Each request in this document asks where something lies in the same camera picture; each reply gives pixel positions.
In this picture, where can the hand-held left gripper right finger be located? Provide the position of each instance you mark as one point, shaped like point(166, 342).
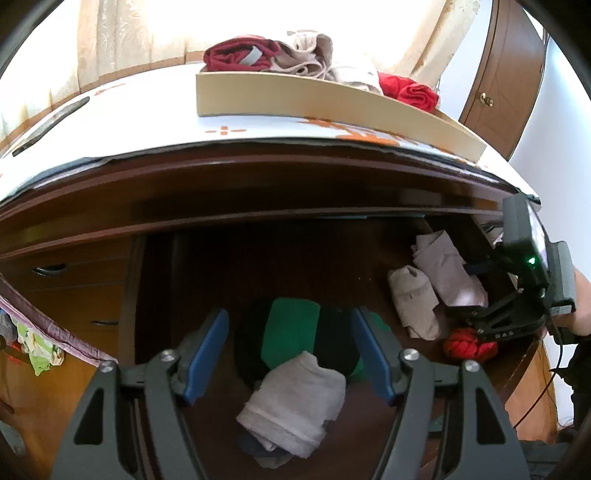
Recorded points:
point(374, 355)

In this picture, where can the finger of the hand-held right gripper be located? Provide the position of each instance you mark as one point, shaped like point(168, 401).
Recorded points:
point(482, 267)
point(494, 307)

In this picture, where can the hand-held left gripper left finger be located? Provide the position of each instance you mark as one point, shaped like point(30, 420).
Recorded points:
point(207, 355)

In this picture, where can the green and black underwear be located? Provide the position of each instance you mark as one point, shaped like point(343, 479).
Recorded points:
point(288, 327)

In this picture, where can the grey white underwear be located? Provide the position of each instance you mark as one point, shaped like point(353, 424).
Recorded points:
point(295, 401)

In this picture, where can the large wooden drawer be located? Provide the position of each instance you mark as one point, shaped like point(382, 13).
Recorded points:
point(300, 267)

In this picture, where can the bright red underwear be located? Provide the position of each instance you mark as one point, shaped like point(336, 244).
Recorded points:
point(415, 94)

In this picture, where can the shallow beige tray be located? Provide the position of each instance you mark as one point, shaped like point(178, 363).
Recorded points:
point(286, 99)

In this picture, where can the pinkish beige underwear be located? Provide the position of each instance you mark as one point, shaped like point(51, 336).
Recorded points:
point(304, 50)

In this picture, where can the dark red grey-labelled underwear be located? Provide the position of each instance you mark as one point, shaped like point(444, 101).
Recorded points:
point(231, 55)

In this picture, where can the red knotted underwear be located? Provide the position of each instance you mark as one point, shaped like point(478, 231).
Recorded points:
point(464, 346)

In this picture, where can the light beige underwear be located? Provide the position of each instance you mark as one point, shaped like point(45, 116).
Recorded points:
point(413, 300)

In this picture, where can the dark blue grey underwear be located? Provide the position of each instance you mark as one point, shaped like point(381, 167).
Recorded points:
point(272, 459)

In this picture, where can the small wooden drawer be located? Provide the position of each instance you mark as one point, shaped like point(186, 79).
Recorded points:
point(92, 270)
point(69, 309)

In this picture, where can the person's right hand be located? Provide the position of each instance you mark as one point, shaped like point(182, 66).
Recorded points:
point(582, 304)

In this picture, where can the green white cloth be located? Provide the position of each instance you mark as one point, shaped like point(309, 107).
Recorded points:
point(37, 355)

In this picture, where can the brown wooden wardrobe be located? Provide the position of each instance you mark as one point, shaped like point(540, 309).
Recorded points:
point(508, 69)

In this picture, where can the dark wooden dresser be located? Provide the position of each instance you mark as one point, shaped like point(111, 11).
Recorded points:
point(231, 184)

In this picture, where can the white orange printed table cover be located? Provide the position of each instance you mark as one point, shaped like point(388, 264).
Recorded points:
point(138, 129)

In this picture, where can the black smartphone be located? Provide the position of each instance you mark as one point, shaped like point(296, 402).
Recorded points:
point(46, 127)

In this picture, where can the cream orange patterned curtain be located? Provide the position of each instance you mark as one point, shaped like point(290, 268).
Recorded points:
point(115, 41)

